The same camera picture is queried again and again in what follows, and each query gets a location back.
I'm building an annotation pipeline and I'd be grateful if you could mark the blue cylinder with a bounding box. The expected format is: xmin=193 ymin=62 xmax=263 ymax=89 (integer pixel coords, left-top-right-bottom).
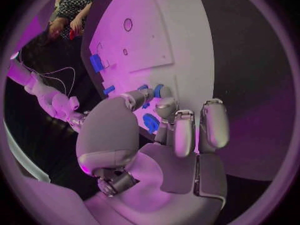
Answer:
xmin=152 ymin=84 xmax=165 ymax=99

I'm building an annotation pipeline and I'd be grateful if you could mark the white cable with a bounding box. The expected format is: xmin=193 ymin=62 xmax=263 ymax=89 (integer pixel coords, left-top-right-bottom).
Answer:
xmin=38 ymin=66 xmax=77 ymax=99
xmin=19 ymin=48 xmax=68 ymax=96

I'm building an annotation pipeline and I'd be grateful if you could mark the blue block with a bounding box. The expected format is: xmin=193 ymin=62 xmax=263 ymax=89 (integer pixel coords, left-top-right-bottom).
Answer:
xmin=89 ymin=54 xmax=105 ymax=74

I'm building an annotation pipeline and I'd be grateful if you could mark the white task board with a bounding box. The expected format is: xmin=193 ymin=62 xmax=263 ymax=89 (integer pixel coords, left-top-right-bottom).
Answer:
xmin=80 ymin=0 xmax=216 ymax=145

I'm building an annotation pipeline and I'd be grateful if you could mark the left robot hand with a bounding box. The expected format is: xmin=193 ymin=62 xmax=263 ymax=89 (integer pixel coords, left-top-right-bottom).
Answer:
xmin=75 ymin=86 xmax=231 ymax=225

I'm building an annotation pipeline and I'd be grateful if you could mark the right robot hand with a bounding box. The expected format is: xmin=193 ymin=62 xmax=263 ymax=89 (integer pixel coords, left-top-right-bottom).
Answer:
xmin=67 ymin=111 xmax=90 ymax=134

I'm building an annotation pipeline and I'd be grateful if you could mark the blue gear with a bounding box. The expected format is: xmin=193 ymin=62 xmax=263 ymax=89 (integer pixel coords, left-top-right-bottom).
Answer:
xmin=141 ymin=113 xmax=162 ymax=135

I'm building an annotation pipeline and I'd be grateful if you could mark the person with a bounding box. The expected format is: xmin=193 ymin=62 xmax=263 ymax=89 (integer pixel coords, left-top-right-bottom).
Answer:
xmin=45 ymin=0 xmax=95 ymax=42

